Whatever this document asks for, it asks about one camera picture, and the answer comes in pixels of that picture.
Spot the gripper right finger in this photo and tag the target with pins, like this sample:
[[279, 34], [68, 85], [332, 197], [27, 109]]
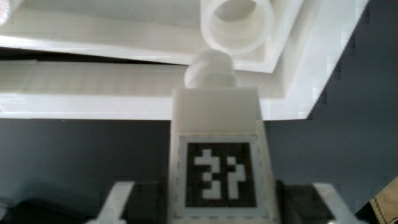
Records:
[[311, 205]]

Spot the white L-shaped obstacle fence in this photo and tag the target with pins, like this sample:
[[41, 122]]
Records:
[[119, 89]]

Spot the white square table top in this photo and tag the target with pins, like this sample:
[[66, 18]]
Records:
[[153, 30]]

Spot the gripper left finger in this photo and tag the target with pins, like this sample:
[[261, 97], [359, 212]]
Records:
[[133, 204]]

